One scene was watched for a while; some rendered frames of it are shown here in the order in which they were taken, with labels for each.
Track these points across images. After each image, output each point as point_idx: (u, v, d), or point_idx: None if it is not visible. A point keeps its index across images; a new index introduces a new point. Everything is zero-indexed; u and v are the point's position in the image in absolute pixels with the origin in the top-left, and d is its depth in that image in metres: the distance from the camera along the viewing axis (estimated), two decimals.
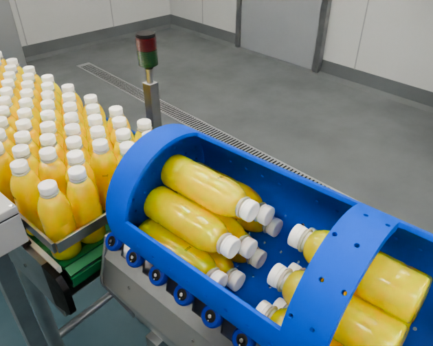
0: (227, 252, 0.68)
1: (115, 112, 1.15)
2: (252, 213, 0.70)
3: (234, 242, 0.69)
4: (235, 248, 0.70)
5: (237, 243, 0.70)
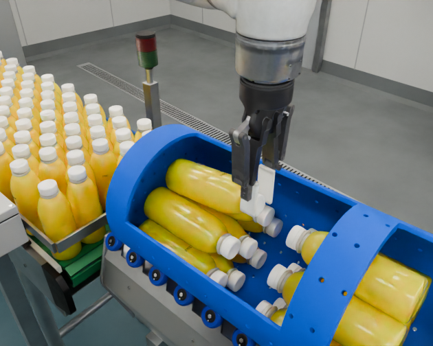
0: (227, 253, 0.68)
1: (115, 112, 1.15)
2: (258, 207, 0.68)
3: (234, 243, 0.69)
4: (235, 248, 0.70)
5: (237, 244, 0.70)
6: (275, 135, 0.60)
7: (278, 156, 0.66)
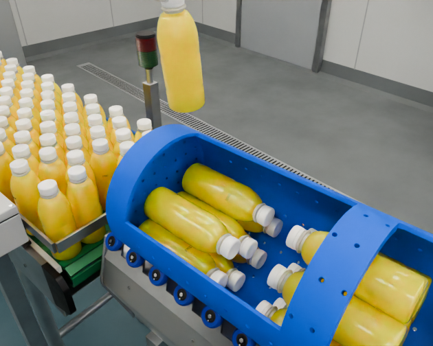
0: (227, 253, 0.68)
1: (115, 112, 1.15)
2: None
3: (234, 243, 0.69)
4: (235, 248, 0.70)
5: (237, 244, 0.70)
6: None
7: None
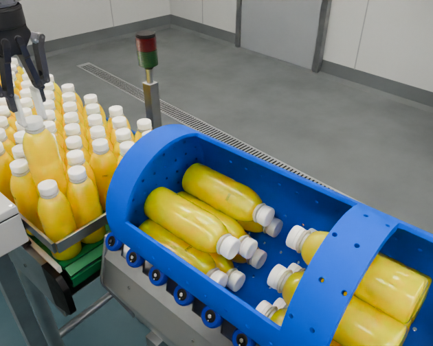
0: (227, 253, 0.68)
1: (115, 112, 1.15)
2: (31, 119, 0.84)
3: (234, 243, 0.69)
4: (235, 248, 0.70)
5: (237, 244, 0.70)
6: (23, 56, 0.77)
7: (42, 78, 0.82)
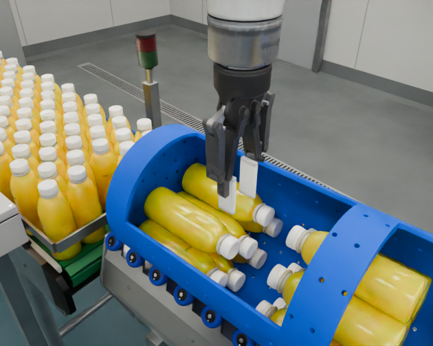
0: (227, 253, 0.68)
1: (115, 112, 1.15)
2: (45, 167, 0.91)
3: (234, 243, 0.69)
4: (235, 248, 0.70)
5: (237, 244, 0.70)
6: (254, 125, 0.57)
7: (261, 147, 0.62)
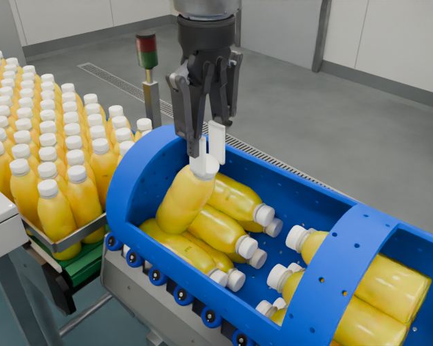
0: None
1: (115, 112, 1.15)
2: (45, 167, 0.91)
3: None
4: (209, 162, 0.64)
5: (208, 157, 0.64)
6: (220, 84, 0.56)
7: (229, 111, 0.62)
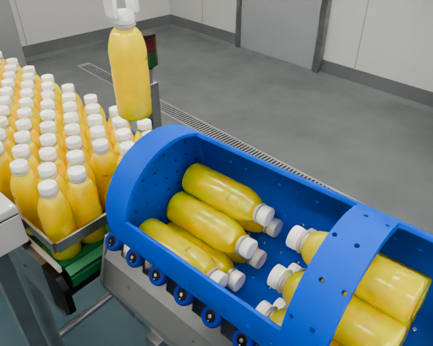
0: None
1: (115, 112, 1.15)
2: (45, 167, 0.91)
3: None
4: (123, 11, 0.70)
5: (123, 9, 0.71)
6: None
7: None
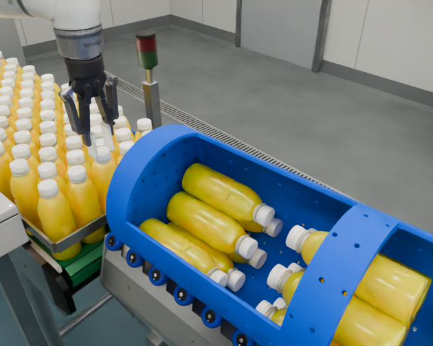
0: None
1: None
2: (45, 167, 0.91)
3: (97, 147, 0.95)
4: (102, 150, 0.94)
5: (102, 147, 0.95)
6: (100, 98, 0.86)
7: (113, 115, 0.92)
